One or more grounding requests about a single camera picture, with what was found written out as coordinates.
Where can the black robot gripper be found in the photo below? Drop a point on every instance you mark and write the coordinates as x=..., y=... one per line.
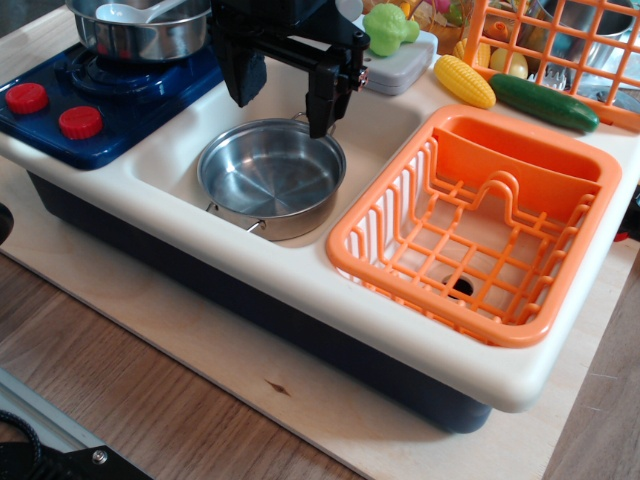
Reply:
x=301, y=34

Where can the small steel pan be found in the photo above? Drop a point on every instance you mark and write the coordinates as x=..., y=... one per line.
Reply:
x=271, y=179

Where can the cream toy sink unit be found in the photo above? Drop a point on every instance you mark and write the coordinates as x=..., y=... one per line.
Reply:
x=152, y=188

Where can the orange plastic drying rack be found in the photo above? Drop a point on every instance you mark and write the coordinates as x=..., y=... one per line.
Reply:
x=480, y=222

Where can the green toy broccoli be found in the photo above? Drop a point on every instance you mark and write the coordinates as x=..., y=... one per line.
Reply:
x=387, y=30

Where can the steel pot on stove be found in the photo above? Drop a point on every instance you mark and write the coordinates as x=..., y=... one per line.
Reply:
x=176, y=34

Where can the yellow toy corn cob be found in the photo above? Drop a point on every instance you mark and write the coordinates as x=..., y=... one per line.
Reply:
x=464, y=82

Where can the white plastic spoon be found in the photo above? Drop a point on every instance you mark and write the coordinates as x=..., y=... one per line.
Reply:
x=127, y=14

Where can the blue toy stove top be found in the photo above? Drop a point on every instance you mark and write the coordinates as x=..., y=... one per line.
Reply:
x=133, y=99

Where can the red stove knob right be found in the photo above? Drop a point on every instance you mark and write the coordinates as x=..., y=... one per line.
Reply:
x=80, y=123

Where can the red stove knob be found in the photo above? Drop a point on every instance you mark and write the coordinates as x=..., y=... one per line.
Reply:
x=80, y=123
x=26, y=98

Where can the yellow toy lemon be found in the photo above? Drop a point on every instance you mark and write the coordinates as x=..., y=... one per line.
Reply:
x=514, y=64

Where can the green toy cucumber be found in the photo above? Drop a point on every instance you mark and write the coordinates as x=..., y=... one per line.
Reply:
x=543, y=103

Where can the red stove knob left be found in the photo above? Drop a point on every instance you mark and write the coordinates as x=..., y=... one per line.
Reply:
x=26, y=98

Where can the orange plastic grid basket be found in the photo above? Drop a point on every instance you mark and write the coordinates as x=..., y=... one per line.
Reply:
x=599, y=88

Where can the large steel bowl background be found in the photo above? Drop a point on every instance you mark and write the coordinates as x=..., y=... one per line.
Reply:
x=574, y=33

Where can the black bracket with screw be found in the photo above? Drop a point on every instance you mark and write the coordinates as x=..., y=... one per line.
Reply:
x=92, y=463

